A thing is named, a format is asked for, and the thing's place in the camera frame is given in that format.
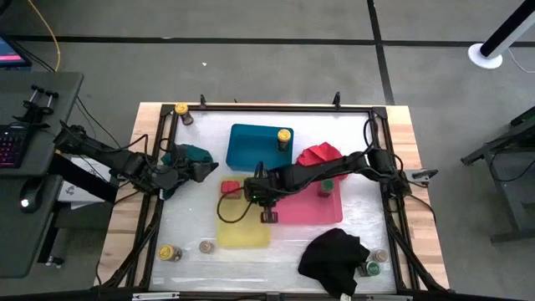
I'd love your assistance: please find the green lid spice jar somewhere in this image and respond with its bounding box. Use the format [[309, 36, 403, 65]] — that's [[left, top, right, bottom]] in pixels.
[[357, 259, 382, 278], [317, 178, 335, 198]]

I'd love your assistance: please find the yellow floor cable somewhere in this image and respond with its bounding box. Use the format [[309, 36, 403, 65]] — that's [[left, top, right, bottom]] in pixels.
[[25, 0, 62, 72]]

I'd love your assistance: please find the yellow lid spice jar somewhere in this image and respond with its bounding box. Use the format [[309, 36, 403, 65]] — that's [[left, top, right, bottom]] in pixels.
[[174, 102, 195, 126], [157, 243, 184, 263], [277, 128, 293, 152]]

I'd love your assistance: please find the red cloth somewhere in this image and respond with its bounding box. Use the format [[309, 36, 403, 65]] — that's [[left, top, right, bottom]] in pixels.
[[295, 141, 348, 181]]

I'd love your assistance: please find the black aluminium table frame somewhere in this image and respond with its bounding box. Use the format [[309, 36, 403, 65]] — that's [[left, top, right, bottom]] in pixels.
[[94, 102, 451, 301]]

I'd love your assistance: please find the dark green cloth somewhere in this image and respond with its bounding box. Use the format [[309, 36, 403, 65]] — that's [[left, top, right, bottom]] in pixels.
[[160, 144, 214, 201]]

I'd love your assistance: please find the yellow plastic bin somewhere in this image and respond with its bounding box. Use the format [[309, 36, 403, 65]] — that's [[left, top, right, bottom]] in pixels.
[[216, 175, 272, 248]]

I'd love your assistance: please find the teal plastic bin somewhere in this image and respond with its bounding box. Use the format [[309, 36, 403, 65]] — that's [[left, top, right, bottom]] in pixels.
[[225, 123, 294, 173]]

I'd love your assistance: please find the computer monitor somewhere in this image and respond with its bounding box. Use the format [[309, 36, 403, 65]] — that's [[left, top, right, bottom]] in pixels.
[[0, 35, 33, 70]]

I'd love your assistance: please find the black clamp stand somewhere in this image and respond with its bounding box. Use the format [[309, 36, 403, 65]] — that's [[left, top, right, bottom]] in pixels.
[[12, 84, 59, 129]]

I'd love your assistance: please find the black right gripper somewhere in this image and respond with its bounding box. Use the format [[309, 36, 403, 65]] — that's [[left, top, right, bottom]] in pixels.
[[244, 162, 293, 223]]

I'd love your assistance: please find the black metal equipment stand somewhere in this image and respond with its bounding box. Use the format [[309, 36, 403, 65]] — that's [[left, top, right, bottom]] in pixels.
[[461, 106, 535, 243]]

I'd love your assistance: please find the pink plastic bin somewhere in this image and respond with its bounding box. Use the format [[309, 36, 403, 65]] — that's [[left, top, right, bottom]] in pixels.
[[271, 172, 344, 225]]

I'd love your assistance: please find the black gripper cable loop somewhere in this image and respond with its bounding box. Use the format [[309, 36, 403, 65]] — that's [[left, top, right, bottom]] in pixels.
[[216, 186, 254, 225]]

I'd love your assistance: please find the black cloth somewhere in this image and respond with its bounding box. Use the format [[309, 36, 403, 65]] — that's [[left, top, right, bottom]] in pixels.
[[297, 227, 372, 298]]

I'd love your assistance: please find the white table cover sheet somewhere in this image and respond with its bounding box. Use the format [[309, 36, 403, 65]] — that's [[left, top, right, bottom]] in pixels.
[[149, 109, 397, 293]]

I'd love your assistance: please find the black post white base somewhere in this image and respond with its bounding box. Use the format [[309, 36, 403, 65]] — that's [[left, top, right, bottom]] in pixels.
[[466, 0, 535, 70]]

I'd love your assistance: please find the red lid spice jar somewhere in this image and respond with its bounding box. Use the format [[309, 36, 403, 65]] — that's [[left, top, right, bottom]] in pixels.
[[220, 180, 243, 201]]

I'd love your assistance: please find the black computer mouse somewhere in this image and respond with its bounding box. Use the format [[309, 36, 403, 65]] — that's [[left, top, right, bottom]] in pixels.
[[18, 178, 46, 214]]

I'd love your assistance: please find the white cardboard box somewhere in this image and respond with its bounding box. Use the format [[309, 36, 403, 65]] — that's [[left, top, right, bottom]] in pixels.
[[56, 156, 110, 210]]

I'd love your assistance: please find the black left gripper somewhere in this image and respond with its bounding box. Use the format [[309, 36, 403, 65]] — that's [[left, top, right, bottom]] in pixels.
[[133, 161, 219, 193]]

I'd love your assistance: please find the backlit black keyboard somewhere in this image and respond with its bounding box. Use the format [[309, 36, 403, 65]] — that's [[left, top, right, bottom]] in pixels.
[[0, 124, 28, 169]]

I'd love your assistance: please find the dark grey computer desk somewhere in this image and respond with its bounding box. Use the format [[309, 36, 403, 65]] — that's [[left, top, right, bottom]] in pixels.
[[0, 70, 84, 279]]

